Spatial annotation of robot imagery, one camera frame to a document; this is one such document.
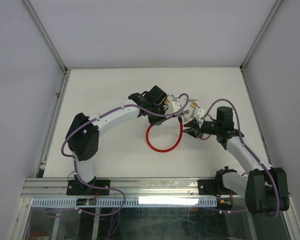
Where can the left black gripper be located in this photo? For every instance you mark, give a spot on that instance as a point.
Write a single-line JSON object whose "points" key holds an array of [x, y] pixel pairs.
{"points": [[153, 122]]}

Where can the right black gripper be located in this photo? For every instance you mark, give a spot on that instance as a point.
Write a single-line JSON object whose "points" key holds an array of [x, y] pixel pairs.
{"points": [[195, 129]]}

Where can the small brass padlock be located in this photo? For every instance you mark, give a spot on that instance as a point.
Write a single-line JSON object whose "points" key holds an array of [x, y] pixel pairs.
{"points": [[192, 103]]}

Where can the thick red cable lock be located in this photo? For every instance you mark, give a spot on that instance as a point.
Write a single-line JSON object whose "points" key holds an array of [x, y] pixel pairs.
{"points": [[165, 138]]}

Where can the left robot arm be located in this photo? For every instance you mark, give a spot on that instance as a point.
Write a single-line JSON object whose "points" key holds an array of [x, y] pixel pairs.
{"points": [[82, 139]]}

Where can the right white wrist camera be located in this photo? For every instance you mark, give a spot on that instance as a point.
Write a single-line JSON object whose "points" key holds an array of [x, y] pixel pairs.
{"points": [[199, 115]]}

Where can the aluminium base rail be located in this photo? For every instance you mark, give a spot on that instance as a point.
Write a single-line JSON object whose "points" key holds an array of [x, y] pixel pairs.
{"points": [[131, 186]]}

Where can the white slotted cable duct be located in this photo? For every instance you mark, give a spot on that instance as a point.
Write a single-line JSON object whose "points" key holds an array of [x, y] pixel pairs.
{"points": [[130, 202]]}

